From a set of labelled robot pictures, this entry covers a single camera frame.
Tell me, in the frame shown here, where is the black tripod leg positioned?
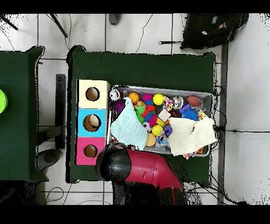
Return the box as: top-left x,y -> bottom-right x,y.
0,14 -> 18,31
49,13 -> 69,39

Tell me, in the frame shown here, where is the thin black cable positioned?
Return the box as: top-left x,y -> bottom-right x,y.
219,129 -> 270,134
135,13 -> 153,54

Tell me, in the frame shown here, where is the small orange basketball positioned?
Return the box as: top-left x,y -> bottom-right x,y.
128,92 -> 140,105

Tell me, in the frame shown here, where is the blue spiky ball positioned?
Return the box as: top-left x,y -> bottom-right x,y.
180,108 -> 199,122

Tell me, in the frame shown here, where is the mint waffle cloth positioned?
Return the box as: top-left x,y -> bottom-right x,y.
110,97 -> 148,151

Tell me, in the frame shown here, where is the crushed clear plastic bottle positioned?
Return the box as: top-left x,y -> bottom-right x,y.
155,135 -> 169,151

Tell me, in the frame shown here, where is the dark green table cloth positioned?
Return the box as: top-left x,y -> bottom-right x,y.
66,44 -> 216,188
0,45 -> 49,182

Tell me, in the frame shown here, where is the lime green round object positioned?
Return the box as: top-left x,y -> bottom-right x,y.
0,89 -> 8,114

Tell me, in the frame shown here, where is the cream waffle cloth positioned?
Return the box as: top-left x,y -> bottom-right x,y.
168,115 -> 218,157

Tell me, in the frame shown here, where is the black backpack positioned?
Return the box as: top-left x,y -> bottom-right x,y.
180,13 -> 249,50

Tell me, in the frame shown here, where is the yellow ball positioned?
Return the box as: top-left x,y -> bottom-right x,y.
151,124 -> 163,136
152,93 -> 165,106

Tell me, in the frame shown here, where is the wooden three-hole box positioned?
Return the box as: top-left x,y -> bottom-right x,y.
75,79 -> 111,166

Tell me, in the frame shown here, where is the black upright panel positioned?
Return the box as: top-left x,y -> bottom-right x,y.
55,73 -> 66,148

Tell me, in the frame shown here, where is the grey stand foot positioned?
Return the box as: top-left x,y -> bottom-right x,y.
35,148 -> 62,172

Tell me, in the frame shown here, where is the grey metal post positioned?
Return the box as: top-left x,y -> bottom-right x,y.
217,43 -> 229,205

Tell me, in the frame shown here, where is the person's grey shoe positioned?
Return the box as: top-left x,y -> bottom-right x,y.
109,13 -> 122,25

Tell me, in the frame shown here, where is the crushed red soda can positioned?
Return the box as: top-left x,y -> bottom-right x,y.
109,88 -> 124,101

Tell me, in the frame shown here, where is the small brown football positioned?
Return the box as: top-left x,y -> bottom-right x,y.
187,95 -> 203,108

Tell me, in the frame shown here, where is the clear mesh bin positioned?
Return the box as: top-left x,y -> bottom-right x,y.
106,85 -> 214,157

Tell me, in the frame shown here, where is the plain wooden cube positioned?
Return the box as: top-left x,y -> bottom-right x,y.
157,108 -> 171,123

